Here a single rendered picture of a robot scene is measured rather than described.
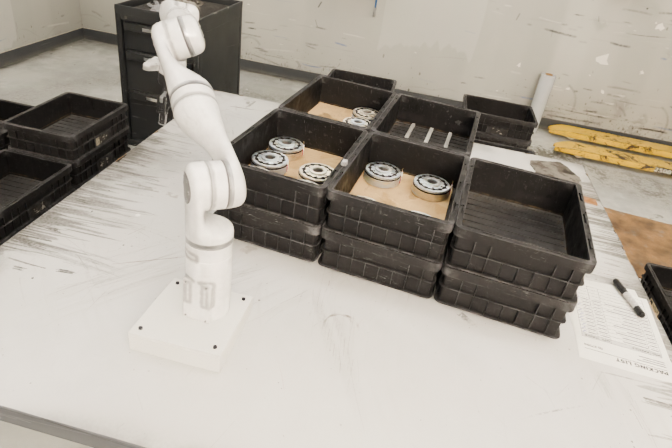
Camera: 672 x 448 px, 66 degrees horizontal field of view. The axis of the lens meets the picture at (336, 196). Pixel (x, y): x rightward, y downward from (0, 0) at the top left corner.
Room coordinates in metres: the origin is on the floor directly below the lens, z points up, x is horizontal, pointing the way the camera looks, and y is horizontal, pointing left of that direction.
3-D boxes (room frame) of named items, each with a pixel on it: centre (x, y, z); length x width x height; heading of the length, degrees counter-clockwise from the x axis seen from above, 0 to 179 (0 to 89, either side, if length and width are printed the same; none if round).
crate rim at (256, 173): (1.25, 0.12, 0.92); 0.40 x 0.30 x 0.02; 166
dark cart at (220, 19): (2.85, 0.97, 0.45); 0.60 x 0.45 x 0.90; 173
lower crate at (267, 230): (1.25, 0.12, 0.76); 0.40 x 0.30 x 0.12; 166
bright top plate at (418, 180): (1.27, -0.26, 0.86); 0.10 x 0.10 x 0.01
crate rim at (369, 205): (1.18, -0.17, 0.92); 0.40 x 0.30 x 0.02; 166
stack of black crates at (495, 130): (2.82, -0.84, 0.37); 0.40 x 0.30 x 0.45; 83
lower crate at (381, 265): (1.18, -0.17, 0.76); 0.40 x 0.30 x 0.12; 166
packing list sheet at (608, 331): (0.99, -0.73, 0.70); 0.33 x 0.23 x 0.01; 173
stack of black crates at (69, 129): (1.92, 1.14, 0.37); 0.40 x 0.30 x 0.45; 173
